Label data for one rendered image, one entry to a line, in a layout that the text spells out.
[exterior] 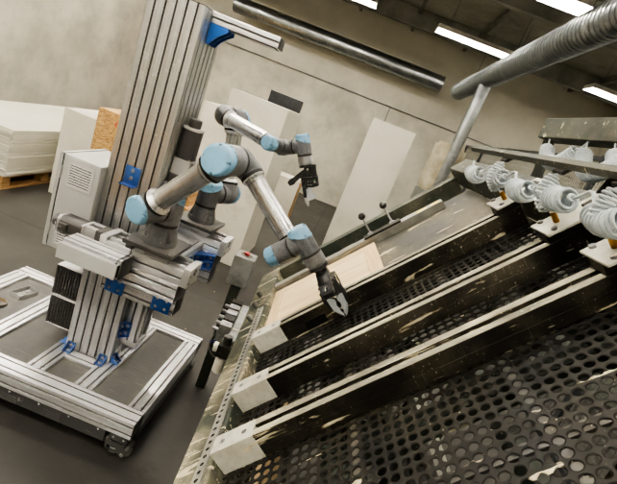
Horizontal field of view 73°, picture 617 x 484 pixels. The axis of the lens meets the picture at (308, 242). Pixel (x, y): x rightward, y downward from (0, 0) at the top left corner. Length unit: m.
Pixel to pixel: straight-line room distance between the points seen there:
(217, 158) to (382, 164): 4.35
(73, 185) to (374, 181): 4.21
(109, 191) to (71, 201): 0.17
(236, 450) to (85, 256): 1.10
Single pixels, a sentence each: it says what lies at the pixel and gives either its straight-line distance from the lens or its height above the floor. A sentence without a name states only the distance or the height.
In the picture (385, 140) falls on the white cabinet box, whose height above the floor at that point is 1.83.
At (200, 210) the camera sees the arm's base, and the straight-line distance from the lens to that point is 2.33.
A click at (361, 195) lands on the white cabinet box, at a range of 5.75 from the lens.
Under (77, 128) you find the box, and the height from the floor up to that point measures 0.79.
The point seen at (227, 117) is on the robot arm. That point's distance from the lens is 2.28.
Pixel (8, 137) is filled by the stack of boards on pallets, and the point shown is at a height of 0.54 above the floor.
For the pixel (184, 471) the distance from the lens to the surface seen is 1.27.
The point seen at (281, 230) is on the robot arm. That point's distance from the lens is 1.58.
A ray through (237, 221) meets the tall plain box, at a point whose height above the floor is 0.50.
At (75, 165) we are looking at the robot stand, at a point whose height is 1.19.
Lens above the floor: 1.77
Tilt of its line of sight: 16 degrees down
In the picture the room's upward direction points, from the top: 22 degrees clockwise
